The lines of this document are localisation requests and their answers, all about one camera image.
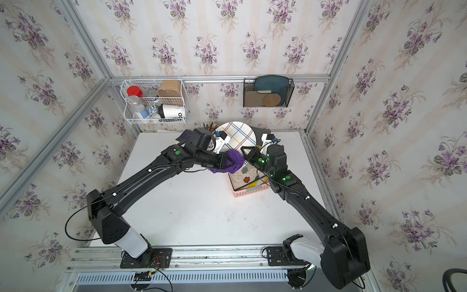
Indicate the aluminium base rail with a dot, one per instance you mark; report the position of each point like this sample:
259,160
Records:
98,269

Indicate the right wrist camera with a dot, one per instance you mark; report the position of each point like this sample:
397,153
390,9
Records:
269,139

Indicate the purple microfiber cloth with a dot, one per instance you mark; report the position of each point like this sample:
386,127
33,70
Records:
234,162

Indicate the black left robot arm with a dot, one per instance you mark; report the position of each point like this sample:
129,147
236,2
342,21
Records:
106,209

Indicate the round yellow striped plate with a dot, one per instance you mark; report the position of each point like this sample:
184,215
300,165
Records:
259,184

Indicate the round plaid-striped white plate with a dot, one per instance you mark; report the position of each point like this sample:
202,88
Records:
241,135

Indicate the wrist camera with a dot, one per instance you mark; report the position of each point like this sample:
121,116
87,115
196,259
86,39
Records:
221,139
269,139

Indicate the teal plate in organizer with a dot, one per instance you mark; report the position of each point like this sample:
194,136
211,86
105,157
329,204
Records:
275,83

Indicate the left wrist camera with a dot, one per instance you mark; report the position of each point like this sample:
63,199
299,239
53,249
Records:
221,139

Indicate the dark grey notebook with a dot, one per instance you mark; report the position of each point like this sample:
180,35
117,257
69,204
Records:
259,132

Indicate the black mesh wall organizer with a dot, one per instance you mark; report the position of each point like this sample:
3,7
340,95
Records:
252,98

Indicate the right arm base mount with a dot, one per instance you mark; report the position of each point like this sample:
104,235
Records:
275,256

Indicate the coloured pencils bundle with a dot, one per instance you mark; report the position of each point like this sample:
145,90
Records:
210,126

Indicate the pink perforated plastic basket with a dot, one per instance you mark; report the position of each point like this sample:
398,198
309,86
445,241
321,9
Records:
243,192

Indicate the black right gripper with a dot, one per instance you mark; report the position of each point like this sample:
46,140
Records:
253,152

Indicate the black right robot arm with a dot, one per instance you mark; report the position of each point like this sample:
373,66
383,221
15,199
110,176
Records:
341,253

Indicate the white wire wall basket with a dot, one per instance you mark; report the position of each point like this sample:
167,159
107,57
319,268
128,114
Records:
152,101

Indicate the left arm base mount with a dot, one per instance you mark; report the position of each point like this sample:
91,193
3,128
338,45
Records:
151,258

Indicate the white cylindrical cup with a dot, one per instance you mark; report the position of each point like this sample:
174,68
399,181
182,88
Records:
167,111

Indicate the clear plastic bottle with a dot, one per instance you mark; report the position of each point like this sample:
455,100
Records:
138,107

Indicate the round cork coaster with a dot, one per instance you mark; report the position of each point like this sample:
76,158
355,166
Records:
272,100

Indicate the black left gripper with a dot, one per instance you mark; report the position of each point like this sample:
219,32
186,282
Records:
224,161

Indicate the square floral black-rimmed plate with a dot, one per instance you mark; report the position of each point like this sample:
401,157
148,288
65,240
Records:
241,179

